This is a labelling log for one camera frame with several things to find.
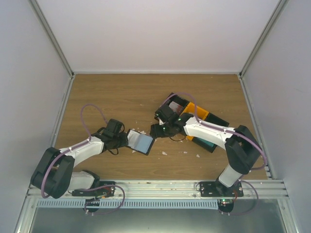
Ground black leather card holder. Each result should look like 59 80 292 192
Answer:
126 129 155 155

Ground aluminium front rail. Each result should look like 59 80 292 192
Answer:
113 180 289 200

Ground left frame post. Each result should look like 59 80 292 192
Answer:
28 0 75 78

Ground black bin left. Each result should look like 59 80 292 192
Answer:
154 93 190 122

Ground grey cable duct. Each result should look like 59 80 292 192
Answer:
37 199 218 210

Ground teal cards stack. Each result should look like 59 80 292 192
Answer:
192 137 217 149

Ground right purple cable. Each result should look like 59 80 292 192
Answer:
165 92 268 170

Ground frame post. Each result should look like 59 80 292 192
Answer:
28 0 75 78
239 0 290 78

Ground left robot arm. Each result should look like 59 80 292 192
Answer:
30 119 128 199

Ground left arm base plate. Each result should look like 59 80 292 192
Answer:
71 181 116 198

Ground orange bin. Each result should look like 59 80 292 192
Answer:
182 102 209 141

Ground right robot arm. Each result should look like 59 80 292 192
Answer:
150 104 266 197

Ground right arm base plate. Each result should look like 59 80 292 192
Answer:
198 181 244 197

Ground red white cards stack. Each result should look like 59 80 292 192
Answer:
169 101 183 115

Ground black bin right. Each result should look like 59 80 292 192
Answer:
198 113 229 153

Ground right frame post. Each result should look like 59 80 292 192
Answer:
239 0 290 78

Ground black bin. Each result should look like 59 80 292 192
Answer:
198 113 229 153
154 93 190 122

